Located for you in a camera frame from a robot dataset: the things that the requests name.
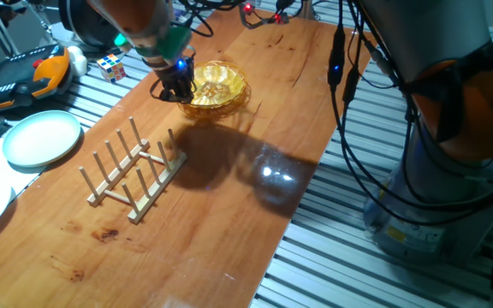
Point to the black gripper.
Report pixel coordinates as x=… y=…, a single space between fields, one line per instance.
x=178 y=77

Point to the wooden dish rack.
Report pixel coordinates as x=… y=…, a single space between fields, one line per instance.
x=144 y=194

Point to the rubik's cube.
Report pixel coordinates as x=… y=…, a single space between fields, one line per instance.
x=111 y=68

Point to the small white figure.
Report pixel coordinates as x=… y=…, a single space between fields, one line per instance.
x=78 y=62

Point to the black round spool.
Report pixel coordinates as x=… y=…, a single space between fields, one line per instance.
x=79 y=25

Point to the large wooden board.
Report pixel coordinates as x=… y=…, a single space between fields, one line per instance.
x=229 y=222

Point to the pale green plate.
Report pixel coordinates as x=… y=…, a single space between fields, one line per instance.
x=41 y=138

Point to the black orange teach pendant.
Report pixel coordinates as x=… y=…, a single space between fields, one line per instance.
x=19 y=77

